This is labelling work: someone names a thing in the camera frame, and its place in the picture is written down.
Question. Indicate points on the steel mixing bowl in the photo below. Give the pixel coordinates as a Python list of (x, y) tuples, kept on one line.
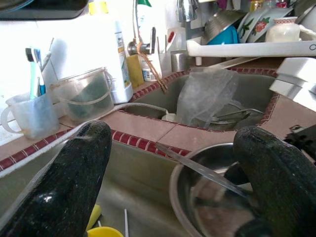
[(219, 22)]

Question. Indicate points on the steel sink basin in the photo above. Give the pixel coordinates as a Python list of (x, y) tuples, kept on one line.
[(138, 177), (254, 93)]

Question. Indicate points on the white plate red flower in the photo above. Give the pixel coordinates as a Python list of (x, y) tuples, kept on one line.
[(261, 26)]

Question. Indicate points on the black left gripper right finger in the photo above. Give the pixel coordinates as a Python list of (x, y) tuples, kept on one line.
[(279, 187)]

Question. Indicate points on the yellow plastic bowl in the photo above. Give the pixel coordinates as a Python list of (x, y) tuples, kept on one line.
[(103, 233)]

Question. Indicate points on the steel wok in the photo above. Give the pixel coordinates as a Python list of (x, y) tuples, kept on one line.
[(37, 10)]

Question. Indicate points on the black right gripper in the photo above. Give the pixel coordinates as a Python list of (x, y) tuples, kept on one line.
[(302, 140)]

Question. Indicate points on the bright yellow dish sponge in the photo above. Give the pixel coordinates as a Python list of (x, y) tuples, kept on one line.
[(95, 214)]

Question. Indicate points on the white plate leaf print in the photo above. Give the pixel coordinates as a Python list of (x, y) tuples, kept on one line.
[(244, 29)]

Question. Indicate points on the white dish rack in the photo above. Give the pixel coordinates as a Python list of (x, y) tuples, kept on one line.
[(247, 48)]

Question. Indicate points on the blue plastic bowl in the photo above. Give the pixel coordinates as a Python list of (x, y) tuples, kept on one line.
[(227, 37)]

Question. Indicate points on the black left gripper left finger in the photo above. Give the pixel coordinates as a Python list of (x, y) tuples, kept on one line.
[(61, 192)]

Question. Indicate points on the teal toothbrush black bristles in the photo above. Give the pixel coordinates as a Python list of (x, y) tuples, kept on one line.
[(32, 74)]

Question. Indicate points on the clear measuring cup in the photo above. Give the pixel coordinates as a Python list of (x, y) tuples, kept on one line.
[(37, 116)]

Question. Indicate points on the white detergent bottle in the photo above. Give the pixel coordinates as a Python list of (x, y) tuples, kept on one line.
[(108, 49)]

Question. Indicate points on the white bottle green cap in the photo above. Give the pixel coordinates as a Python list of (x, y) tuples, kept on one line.
[(148, 75)]

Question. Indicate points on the clear plastic tub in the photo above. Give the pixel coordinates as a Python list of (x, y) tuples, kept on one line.
[(84, 98)]

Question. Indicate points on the steel gooseneck faucet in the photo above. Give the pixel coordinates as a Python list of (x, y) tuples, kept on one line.
[(134, 47)]

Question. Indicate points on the mustard scouring sponge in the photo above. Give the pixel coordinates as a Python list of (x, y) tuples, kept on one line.
[(134, 71)]

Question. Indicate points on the steel cup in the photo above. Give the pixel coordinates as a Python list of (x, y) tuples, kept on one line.
[(179, 61)]

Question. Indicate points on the clear plastic bag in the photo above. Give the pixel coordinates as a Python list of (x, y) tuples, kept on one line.
[(205, 98)]

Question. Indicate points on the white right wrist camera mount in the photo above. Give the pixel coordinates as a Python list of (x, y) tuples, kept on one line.
[(296, 74)]

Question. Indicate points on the white ceramic pot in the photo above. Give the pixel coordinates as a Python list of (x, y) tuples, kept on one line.
[(284, 32)]

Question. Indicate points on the steel ladle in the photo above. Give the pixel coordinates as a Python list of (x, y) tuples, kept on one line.
[(197, 168)]

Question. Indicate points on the chrome hanging utensils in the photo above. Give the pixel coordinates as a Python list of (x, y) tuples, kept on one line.
[(187, 11)]

